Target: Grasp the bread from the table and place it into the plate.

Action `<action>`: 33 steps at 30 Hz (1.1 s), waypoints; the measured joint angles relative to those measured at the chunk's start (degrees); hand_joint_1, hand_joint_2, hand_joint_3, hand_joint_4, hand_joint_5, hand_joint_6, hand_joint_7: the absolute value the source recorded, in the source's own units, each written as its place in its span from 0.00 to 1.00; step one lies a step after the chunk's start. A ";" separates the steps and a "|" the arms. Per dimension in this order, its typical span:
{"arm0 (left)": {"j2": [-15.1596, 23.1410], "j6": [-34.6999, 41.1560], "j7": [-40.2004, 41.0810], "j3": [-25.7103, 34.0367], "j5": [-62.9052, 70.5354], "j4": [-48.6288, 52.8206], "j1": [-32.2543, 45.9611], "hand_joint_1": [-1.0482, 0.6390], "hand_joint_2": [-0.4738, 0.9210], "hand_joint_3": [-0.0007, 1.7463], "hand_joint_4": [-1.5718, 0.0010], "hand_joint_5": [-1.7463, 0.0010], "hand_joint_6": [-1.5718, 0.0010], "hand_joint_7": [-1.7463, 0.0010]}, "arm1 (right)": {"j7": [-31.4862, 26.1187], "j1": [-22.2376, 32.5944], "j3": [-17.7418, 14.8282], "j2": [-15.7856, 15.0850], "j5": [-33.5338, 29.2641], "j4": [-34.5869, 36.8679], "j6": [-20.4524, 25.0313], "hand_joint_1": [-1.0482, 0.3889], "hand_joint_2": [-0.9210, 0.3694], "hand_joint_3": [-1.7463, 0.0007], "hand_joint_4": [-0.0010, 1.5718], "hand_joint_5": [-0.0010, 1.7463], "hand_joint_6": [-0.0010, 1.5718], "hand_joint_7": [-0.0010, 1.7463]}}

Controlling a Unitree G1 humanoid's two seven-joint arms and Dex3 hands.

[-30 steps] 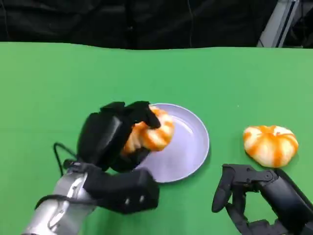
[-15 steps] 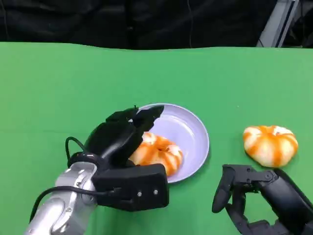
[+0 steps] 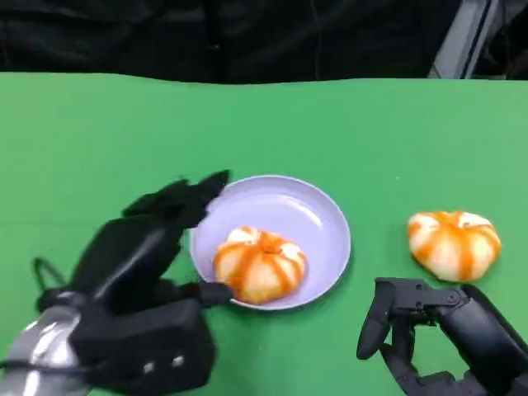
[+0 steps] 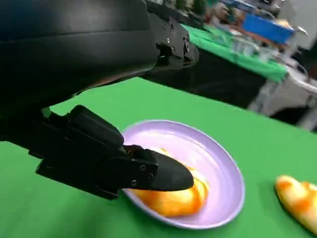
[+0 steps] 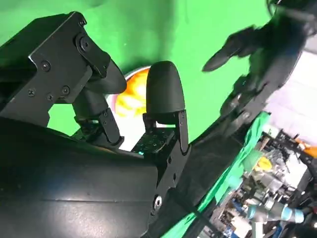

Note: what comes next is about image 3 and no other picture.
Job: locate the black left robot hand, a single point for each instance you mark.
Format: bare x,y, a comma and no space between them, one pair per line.
123,255

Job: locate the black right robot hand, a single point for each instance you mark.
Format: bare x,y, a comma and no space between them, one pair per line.
486,338

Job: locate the orange white toy bread roll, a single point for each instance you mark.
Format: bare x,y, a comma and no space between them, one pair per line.
260,268
453,247

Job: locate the green table cloth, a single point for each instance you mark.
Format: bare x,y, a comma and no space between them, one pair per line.
123,123

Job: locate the lilac plate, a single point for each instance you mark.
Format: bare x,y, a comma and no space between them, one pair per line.
280,206

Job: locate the black backdrop cloth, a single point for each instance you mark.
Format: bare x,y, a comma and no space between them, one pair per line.
165,37

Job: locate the white grey upright panel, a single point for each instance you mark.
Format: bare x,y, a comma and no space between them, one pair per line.
466,37

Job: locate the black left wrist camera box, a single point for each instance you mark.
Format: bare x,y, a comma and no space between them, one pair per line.
144,342

